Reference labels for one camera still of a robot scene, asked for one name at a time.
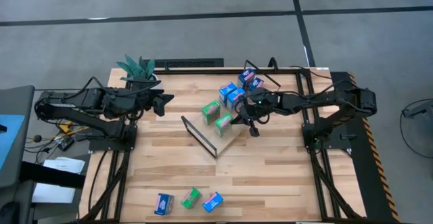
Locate black metal table frame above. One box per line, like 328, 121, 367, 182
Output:
79, 66, 368, 223

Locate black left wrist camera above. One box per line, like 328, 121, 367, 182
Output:
152, 96, 166, 118

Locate dark blue Frosted Flakes box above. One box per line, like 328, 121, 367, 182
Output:
248, 76, 265, 93
154, 192, 175, 217
237, 68, 257, 90

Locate black floor cable loop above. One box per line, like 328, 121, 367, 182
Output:
398, 100, 433, 160

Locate white paper sheets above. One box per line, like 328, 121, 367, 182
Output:
31, 156, 86, 204

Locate small black controller box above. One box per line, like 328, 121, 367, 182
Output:
56, 135, 75, 152

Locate yellow cable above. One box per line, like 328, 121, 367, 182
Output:
59, 120, 93, 140

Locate black chair base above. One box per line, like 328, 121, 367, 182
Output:
0, 200, 21, 224

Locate long black cable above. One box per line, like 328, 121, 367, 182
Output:
87, 149, 104, 215

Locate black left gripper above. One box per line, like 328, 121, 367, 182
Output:
136, 88, 175, 112

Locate artificial plant in white pot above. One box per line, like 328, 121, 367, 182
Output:
116, 54, 160, 83

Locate green cereal box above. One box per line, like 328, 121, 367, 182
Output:
200, 99, 222, 126
179, 186, 203, 210
214, 112, 235, 138

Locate black platform with hazard stripe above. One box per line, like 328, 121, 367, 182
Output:
329, 70, 402, 223

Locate light blue Rice Krispies box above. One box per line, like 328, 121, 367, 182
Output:
225, 87, 247, 112
218, 81, 238, 106
202, 191, 225, 214

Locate wooden shelf with black frame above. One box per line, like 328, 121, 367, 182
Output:
180, 60, 282, 160

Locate grey cart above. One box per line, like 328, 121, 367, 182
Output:
0, 85, 37, 224

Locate blue panel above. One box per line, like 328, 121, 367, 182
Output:
0, 114, 26, 171

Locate black bar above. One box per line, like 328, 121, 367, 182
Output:
20, 160, 86, 189

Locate grey metal stand leg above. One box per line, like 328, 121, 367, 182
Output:
401, 99, 433, 119

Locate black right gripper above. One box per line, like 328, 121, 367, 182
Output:
231, 92, 277, 127

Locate black grille panel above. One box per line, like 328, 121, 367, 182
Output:
143, 58, 225, 68

